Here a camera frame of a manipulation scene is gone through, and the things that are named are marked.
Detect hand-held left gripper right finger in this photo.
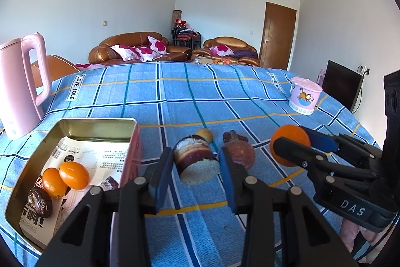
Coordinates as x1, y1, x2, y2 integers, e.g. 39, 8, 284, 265
217, 145, 358, 267

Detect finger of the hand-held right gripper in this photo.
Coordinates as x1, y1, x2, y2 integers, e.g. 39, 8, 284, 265
298, 126, 383, 167
273, 136, 377, 181

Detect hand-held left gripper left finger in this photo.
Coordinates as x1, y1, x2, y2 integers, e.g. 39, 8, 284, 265
36, 146, 176, 267

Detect orange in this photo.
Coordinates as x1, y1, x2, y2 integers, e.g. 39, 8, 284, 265
270, 125, 311, 168

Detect dark brown pomegranate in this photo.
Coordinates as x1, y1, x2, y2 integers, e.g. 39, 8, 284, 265
222, 130, 256, 172

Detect small tan longan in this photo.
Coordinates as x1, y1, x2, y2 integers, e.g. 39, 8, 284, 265
195, 128, 214, 144

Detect pink rectangular tin box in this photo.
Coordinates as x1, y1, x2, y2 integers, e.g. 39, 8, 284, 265
4, 117, 142, 250

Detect small orange kumquat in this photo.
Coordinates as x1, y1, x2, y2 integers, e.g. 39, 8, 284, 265
59, 161, 91, 190
42, 168, 68, 199

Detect dark brown date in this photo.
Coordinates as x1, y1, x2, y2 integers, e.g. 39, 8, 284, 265
27, 187, 53, 218

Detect person's right hand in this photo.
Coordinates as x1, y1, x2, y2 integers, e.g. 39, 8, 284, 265
340, 218, 377, 244

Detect pink cartoon cup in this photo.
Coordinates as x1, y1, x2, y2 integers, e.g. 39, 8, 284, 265
288, 77, 323, 115

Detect black television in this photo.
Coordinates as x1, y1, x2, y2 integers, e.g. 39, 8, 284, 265
322, 60, 363, 113

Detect printed paper leaflet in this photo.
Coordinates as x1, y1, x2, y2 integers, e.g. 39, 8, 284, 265
19, 136, 132, 250

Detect blue plaid tablecloth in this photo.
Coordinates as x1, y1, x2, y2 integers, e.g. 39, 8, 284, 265
0, 62, 385, 267

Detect purple blanket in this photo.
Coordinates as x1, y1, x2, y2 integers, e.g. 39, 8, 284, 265
233, 50, 258, 59

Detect brown wooden door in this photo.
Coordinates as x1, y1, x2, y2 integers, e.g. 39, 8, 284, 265
259, 2, 297, 70

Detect coffee table with food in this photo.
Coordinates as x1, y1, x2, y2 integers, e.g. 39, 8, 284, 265
190, 56, 244, 66

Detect white cushion red flowers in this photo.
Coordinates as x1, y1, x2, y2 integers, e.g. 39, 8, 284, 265
147, 36, 168, 55
134, 46, 163, 63
111, 44, 141, 61
209, 45, 234, 57

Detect brown leather armchair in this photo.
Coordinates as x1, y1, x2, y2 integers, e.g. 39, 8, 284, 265
203, 36, 260, 67
30, 55, 80, 89

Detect brown leather sofa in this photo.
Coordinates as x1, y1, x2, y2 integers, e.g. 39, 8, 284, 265
88, 32, 192, 65

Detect stack of dark chairs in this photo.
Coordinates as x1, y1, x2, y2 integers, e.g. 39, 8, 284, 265
171, 26, 201, 49

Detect tall patterned vase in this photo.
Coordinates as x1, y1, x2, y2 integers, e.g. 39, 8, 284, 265
171, 10, 182, 31

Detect pink electric kettle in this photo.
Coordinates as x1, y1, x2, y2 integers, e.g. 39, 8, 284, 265
0, 32, 52, 140

